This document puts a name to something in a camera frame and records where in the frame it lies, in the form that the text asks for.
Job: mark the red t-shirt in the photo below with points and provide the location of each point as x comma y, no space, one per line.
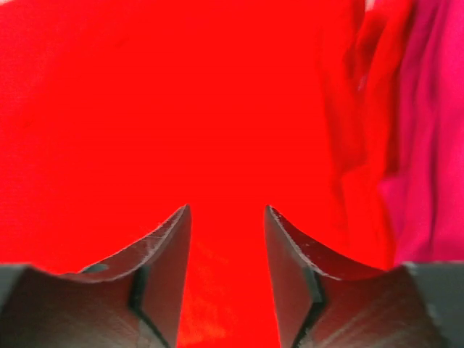
116,113

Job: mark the folded magenta t-shirt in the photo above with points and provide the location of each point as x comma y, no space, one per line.
425,196

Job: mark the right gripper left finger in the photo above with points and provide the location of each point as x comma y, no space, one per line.
131,299

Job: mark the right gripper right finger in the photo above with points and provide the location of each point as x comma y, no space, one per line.
324,299

